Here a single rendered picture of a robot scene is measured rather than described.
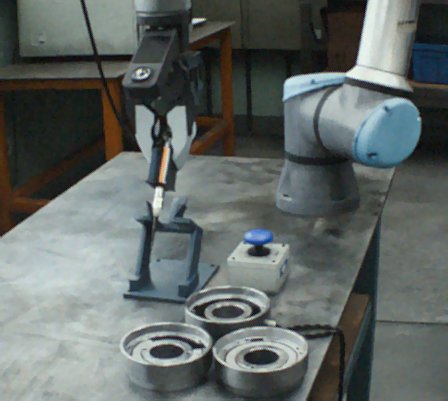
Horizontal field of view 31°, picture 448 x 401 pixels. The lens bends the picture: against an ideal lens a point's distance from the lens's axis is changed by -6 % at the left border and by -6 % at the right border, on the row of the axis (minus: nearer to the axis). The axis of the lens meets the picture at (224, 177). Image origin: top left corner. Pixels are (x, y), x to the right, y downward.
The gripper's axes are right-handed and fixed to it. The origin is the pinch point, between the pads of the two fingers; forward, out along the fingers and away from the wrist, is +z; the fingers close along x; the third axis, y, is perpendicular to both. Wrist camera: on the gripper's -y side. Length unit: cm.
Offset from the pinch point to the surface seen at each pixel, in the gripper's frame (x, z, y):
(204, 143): 81, 72, 261
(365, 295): -21, 43, 53
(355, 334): -22, 43, 36
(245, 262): -10.8, 13.4, -0.3
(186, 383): -11.3, 16.8, -27.3
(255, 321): -16.1, 14.2, -15.5
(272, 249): -13.4, 13.3, 4.5
